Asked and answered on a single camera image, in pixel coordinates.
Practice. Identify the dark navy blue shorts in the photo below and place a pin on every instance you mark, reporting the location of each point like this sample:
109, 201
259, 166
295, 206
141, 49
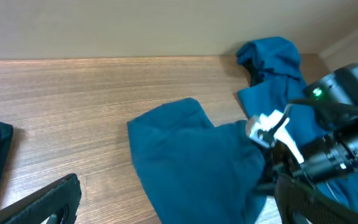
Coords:
193, 171

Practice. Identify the blue t-shirt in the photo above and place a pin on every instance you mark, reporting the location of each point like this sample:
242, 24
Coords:
274, 66

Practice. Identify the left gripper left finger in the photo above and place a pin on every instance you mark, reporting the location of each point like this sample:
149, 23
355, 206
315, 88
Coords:
55, 203

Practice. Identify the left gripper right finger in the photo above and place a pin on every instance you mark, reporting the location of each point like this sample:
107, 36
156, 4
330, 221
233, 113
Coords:
299, 203

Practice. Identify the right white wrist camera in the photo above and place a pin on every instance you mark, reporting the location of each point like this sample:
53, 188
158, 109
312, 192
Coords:
266, 131

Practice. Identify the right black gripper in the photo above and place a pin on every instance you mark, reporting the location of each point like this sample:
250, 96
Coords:
326, 158

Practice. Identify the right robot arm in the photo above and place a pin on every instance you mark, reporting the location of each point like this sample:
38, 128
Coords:
335, 101

